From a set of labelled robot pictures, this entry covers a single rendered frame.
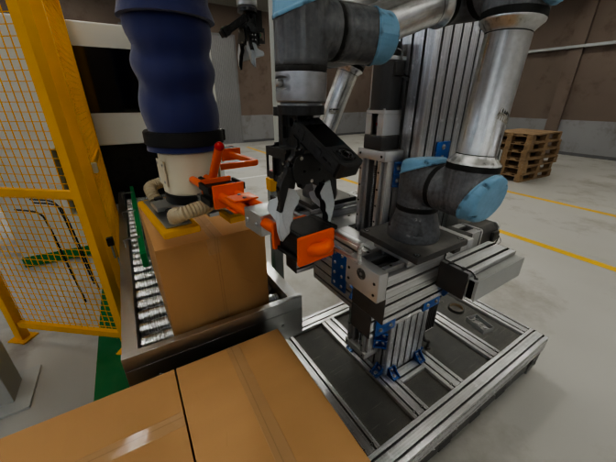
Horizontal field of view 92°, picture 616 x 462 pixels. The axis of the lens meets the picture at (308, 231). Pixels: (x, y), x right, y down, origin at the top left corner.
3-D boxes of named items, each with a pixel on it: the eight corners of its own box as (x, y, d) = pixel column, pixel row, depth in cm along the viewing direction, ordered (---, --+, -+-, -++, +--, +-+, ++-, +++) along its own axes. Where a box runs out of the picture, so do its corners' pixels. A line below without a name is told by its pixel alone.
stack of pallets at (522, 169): (520, 183, 540) (534, 135, 505) (478, 174, 604) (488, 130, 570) (552, 176, 593) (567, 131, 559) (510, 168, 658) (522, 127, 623)
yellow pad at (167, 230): (137, 206, 104) (135, 192, 102) (168, 201, 110) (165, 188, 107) (164, 240, 80) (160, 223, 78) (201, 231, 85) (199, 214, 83)
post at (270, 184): (273, 315, 211) (265, 177, 170) (282, 312, 214) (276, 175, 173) (278, 321, 206) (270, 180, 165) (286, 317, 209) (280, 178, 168)
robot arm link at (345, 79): (301, 161, 127) (353, 19, 107) (300, 155, 141) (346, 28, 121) (326, 170, 130) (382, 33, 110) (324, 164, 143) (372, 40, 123)
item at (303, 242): (271, 248, 53) (270, 223, 51) (304, 237, 58) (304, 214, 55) (299, 268, 47) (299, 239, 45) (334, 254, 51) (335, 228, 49)
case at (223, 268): (154, 272, 161) (137, 203, 144) (225, 253, 180) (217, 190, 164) (176, 342, 114) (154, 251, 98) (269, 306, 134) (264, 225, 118)
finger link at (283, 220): (269, 232, 53) (283, 181, 51) (287, 244, 49) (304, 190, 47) (253, 229, 51) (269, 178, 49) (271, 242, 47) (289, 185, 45)
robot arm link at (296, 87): (337, 72, 42) (291, 69, 38) (335, 107, 44) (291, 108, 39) (305, 75, 48) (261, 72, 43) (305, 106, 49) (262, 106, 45)
